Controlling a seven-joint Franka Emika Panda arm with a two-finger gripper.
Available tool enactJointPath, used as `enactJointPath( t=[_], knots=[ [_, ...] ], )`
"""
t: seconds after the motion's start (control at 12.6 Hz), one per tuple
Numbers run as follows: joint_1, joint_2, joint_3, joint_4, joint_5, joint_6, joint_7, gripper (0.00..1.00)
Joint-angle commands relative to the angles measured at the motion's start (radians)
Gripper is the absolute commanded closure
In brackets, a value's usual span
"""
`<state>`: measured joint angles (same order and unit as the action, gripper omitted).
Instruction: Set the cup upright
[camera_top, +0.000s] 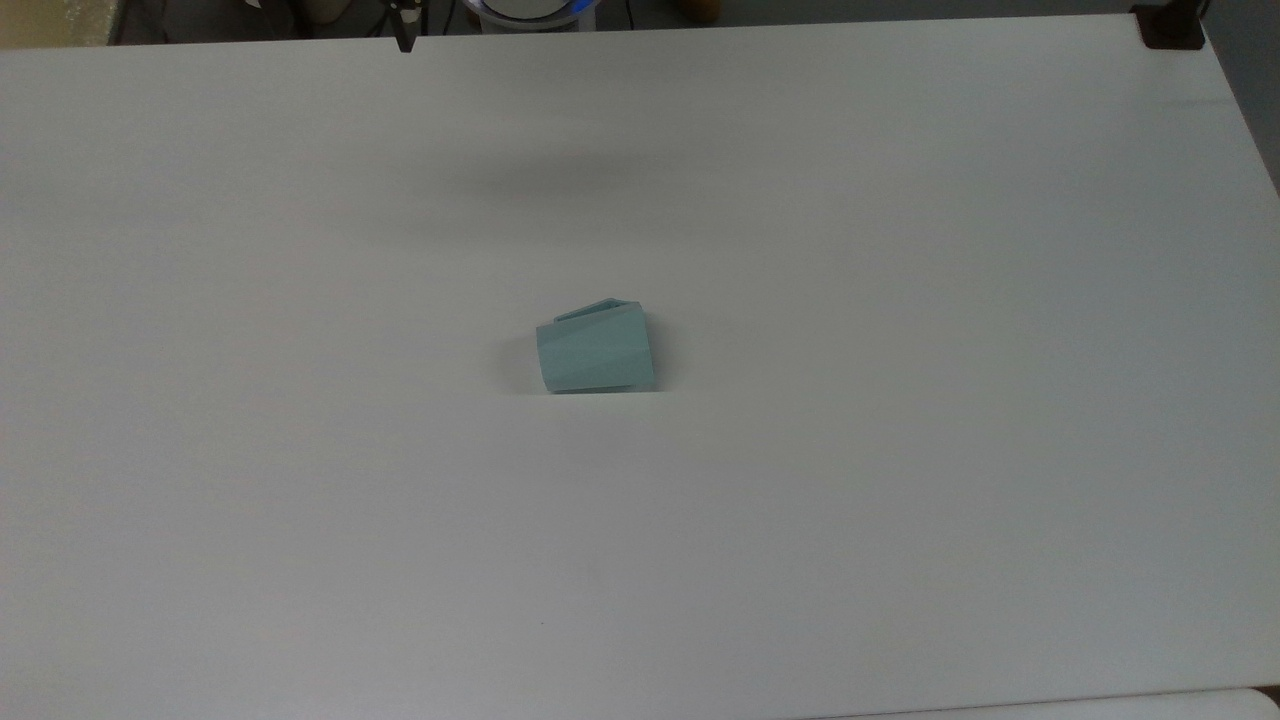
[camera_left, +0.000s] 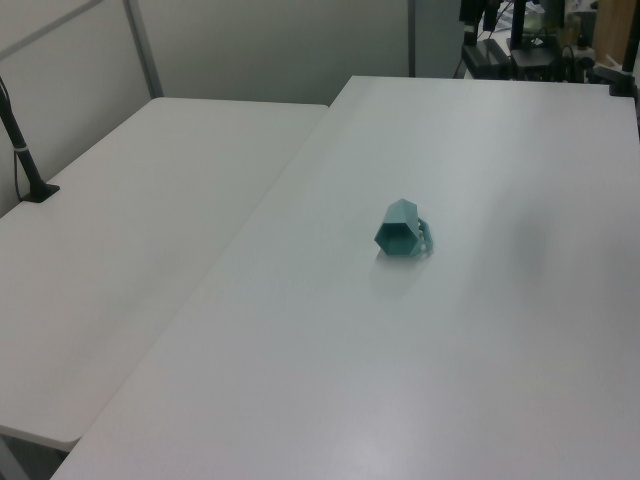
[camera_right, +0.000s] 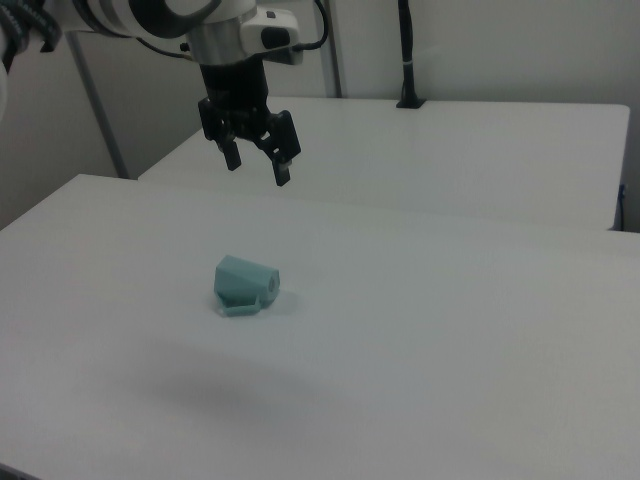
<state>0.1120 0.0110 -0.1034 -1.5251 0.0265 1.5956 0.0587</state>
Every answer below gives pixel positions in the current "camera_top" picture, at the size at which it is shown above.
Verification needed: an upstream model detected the teal plastic cup with handle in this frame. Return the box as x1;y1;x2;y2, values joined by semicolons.
536;298;657;395

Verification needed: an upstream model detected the beige board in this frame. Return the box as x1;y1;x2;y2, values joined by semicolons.
0;0;119;50

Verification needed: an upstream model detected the black table clamp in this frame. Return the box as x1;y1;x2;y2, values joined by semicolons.
1131;0;1208;51

